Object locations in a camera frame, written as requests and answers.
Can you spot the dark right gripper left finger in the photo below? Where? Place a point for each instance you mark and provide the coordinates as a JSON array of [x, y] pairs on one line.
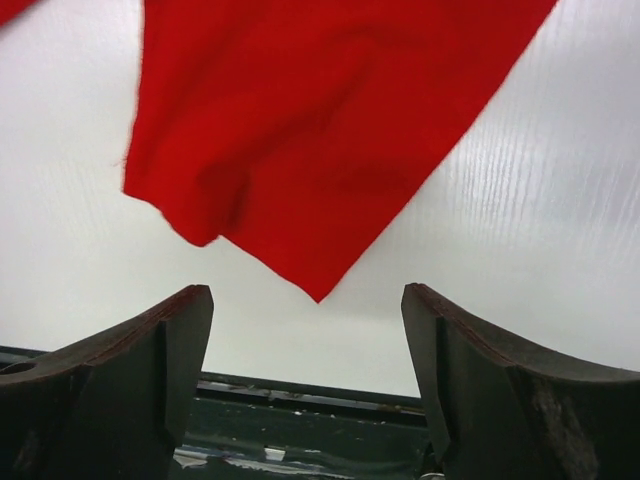
[[114, 405]]

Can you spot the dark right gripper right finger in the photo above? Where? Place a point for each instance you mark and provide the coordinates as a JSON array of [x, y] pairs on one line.
[[499, 406]]

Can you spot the red t shirt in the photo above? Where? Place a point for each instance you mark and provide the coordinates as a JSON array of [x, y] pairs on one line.
[[298, 131]]

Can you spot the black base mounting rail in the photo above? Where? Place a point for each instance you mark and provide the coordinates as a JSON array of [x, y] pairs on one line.
[[241, 428]]

